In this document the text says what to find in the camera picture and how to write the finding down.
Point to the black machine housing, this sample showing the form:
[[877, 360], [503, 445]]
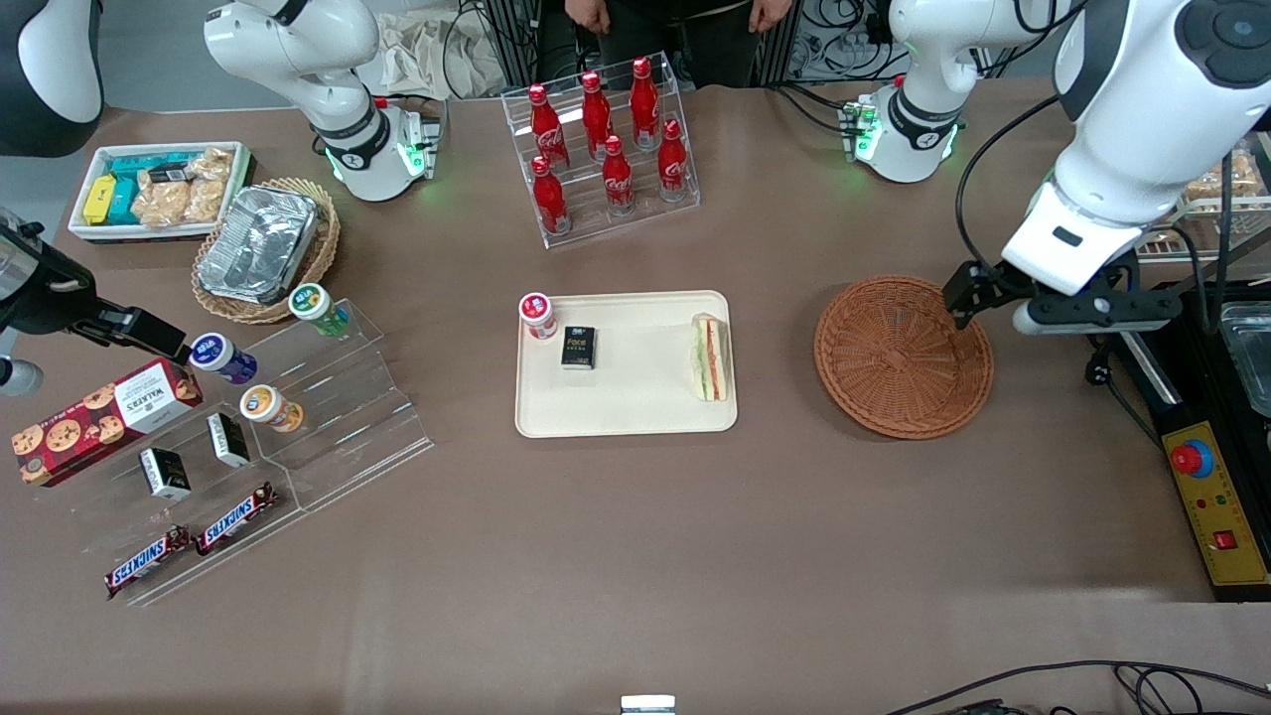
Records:
[[1187, 387]]

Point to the bagged fried snack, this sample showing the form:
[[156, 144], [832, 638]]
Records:
[[1236, 181]]

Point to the oval light wicker basket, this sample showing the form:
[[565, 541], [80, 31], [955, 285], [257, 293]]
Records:
[[323, 253]]

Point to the clear acrylic bottle rack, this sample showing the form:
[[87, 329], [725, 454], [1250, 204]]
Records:
[[635, 223]]

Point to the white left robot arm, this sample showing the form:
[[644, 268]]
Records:
[[1122, 149]]

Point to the black metal frame post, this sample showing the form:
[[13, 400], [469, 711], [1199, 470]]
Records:
[[516, 45]]

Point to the yellow control panel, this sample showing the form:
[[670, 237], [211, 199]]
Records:
[[1216, 516]]

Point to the red Walkers cookie box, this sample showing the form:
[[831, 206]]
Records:
[[99, 422]]

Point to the blue capped purple jar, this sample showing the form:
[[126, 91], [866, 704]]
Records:
[[220, 357]]

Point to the black box with gold print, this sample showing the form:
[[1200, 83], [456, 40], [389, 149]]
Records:
[[578, 348]]

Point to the Snickers bar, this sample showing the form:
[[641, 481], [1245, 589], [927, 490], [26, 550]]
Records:
[[147, 562], [236, 518]]

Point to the green capped jar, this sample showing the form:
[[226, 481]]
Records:
[[316, 306]]

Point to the white plastic bin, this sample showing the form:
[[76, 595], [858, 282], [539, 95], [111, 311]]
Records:
[[79, 230]]

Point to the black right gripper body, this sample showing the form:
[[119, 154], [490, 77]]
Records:
[[48, 297]]

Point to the round brown wicker basket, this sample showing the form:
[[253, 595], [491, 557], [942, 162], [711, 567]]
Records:
[[899, 362]]

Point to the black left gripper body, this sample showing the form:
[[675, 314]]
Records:
[[984, 283]]

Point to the long teal box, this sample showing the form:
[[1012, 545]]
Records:
[[139, 164]]

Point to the small black white box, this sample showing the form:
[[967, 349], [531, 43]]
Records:
[[227, 440], [165, 474]]

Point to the steel pan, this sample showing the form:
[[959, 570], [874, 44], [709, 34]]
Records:
[[1251, 357]]

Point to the clear acrylic step display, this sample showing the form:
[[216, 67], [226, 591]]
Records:
[[348, 417]]

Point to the short teal box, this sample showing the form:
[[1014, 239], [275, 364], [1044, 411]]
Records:
[[124, 202]]

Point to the clear bag of crackers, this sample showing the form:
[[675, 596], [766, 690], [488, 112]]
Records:
[[159, 204], [209, 189]]

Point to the person's left hand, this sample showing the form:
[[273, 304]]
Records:
[[772, 14]]

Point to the orange jar with white cap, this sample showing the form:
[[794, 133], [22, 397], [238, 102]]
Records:
[[268, 407]]

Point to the crumpled beige bag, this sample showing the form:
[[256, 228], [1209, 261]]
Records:
[[417, 55]]

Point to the red cola bottle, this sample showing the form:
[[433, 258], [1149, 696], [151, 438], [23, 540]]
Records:
[[644, 104], [549, 204], [547, 129], [618, 184], [672, 169], [597, 119]]

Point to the black left wrist camera bar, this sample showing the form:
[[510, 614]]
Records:
[[1102, 310]]

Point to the small white device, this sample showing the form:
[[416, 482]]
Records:
[[647, 705]]

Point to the red capped small jar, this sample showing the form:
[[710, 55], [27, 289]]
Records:
[[537, 313]]

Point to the cream plastic tray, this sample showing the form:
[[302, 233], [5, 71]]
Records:
[[635, 397]]

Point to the yellow small box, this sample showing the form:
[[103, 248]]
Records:
[[99, 199]]

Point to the triangular sandwich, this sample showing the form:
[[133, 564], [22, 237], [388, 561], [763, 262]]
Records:
[[711, 357]]

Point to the person in dark clothes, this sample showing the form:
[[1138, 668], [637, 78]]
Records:
[[685, 40]]

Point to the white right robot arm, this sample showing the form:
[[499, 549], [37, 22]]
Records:
[[298, 50]]

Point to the aluminium foil tray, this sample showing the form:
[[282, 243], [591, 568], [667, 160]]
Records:
[[266, 243]]

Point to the person's right hand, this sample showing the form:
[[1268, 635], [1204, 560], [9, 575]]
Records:
[[589, 15]]

